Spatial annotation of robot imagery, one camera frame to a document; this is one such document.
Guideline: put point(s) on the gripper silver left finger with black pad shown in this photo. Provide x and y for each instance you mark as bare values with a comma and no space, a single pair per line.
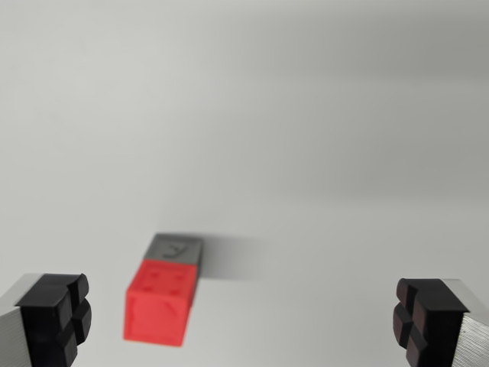
42,325

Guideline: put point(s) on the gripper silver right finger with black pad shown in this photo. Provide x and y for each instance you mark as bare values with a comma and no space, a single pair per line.
439,325

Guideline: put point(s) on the grey cube with embossed letter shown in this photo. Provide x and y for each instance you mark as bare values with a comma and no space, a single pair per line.
173,250

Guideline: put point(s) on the red cube with studs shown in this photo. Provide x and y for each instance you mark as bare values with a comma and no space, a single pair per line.
158,304

